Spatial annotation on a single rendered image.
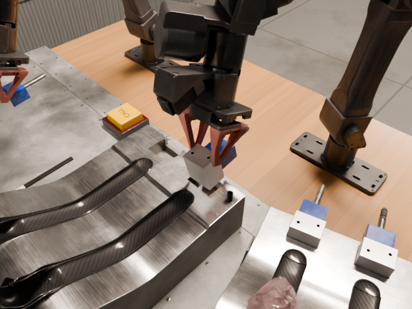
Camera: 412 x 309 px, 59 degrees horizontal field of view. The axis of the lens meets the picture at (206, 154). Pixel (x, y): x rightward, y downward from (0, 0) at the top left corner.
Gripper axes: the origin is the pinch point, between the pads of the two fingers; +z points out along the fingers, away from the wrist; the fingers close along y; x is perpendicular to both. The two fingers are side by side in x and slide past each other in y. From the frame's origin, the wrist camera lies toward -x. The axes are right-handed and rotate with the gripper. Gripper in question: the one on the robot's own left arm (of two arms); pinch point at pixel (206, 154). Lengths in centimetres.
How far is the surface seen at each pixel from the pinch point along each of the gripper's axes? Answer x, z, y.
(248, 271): -2.6, 12.1, 14.7
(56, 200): -18.7, 10.8, -13.9
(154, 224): -8.9, 10.6, -0.2
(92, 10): 101, 5, -224
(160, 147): 2.1, 5.2, -13.8
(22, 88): -14.0, 0.1, -39.8
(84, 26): 96, 16, -225
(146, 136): 0.4, 3.6, -16.5
